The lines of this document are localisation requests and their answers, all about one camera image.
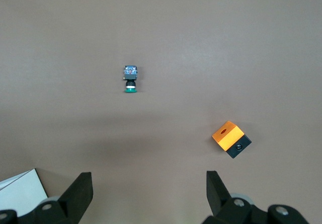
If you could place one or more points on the yellow and black button box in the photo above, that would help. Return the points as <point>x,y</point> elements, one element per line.
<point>227,136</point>

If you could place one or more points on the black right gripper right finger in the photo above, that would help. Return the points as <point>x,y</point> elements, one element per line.
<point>219,196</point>

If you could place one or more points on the white ridged tray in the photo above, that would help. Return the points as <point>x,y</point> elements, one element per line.
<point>20,193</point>

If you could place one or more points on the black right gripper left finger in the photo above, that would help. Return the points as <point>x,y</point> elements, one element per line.
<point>75,196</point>

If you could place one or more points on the green push button, blue block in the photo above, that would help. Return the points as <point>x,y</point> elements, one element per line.
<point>130,76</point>

